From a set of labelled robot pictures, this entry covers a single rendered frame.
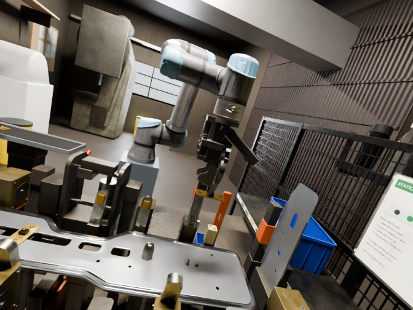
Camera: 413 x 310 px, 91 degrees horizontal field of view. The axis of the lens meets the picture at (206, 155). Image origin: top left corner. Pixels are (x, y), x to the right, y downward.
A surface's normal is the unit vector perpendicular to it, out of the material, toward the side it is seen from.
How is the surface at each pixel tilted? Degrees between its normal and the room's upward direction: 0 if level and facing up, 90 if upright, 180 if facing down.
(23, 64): 80
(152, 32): 90
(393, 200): 90
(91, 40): 90
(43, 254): 0
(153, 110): 90
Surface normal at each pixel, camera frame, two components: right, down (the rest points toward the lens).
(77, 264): 0.29, -0.93
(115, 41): 0.10, 0.25
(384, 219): -0.95, -0.26
